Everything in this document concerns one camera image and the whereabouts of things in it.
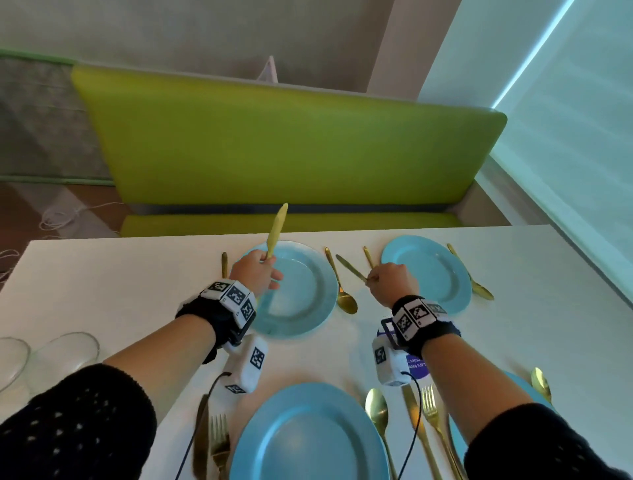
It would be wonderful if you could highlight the person's right hand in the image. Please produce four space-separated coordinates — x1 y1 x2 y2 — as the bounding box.
367 262 420 310

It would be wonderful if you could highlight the person's left hand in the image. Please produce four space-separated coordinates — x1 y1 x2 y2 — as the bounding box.
229 249 284 297

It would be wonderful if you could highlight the blue plate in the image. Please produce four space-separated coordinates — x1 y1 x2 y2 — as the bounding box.
447 371 557 465
229 381 390 480
380 235 473 316
242 241 339 339

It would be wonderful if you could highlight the clear drinking glass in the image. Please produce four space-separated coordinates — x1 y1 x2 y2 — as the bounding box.
0 338 32 394
24 332 102 394

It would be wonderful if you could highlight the person's left forearm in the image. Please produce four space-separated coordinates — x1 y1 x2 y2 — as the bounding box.
104 314 217 421

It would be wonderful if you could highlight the person's right forearm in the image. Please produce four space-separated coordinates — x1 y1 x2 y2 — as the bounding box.
420 334 533 444

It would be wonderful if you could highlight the blue round sticker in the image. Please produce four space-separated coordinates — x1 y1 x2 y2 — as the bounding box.
377 328 431 379

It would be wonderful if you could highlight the green bench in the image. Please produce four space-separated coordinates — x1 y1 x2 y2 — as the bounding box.
71 64 509 238

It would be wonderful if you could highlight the white sign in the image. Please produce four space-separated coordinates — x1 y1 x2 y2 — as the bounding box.
256 55 279 84

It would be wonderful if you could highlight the black knitted sleeve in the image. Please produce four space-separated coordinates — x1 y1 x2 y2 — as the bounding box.
464 403 632 480
0 363 158 480

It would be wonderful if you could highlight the white roller blind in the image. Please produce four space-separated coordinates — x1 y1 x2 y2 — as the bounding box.
489 0 633 297

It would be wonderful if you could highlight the black marker wrist strap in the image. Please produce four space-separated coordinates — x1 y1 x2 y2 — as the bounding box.
380 295 462 353
175 279 258 365

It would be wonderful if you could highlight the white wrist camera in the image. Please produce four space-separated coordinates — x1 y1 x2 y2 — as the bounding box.
222 334 270 395
371 335 414 388

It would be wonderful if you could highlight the black camera cable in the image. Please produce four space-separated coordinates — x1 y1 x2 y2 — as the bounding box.
398 371 423 480
175 371 232 480

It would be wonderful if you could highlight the grey wire mesh panel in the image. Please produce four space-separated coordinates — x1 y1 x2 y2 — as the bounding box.
0 51 115 184

